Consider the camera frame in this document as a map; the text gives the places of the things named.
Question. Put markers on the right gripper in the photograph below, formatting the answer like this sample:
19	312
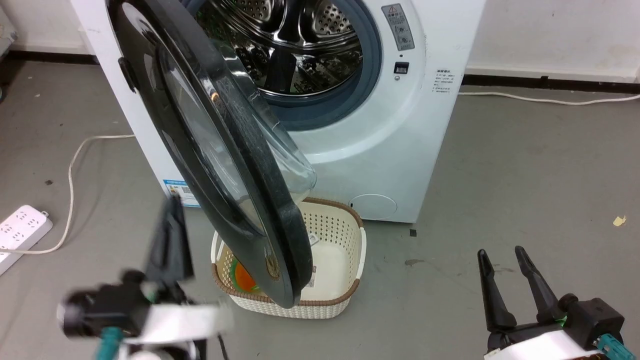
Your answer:
560	340

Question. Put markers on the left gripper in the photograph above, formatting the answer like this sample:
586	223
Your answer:
170	320

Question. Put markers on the black round washer door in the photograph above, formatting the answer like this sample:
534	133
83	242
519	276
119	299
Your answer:
272	205

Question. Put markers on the white front-load washing machine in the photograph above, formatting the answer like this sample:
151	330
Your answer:
400	150

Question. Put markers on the black door latch socket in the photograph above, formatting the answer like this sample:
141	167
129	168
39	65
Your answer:
401	68

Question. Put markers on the grey rubber door gasket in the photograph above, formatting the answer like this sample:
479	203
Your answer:
371	75

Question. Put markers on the blue energy label sticker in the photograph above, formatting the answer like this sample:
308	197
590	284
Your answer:
179	192

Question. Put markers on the orange green toy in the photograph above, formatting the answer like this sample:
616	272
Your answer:
244	279

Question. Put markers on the yellow paper scrap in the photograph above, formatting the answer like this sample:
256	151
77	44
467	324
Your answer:
619	221

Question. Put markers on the white power strip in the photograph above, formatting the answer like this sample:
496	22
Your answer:
20	230

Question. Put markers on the cream plastic laundry basket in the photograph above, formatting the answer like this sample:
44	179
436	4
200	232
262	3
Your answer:
336	260

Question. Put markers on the round white filter cover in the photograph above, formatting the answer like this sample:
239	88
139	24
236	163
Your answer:
373	206

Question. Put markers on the small black text label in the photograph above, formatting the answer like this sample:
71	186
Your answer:
443	81

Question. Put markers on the steel washer drum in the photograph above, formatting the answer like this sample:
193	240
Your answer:
300	30

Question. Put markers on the grey warning sticker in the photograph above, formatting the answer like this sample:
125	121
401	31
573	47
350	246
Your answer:
398	27

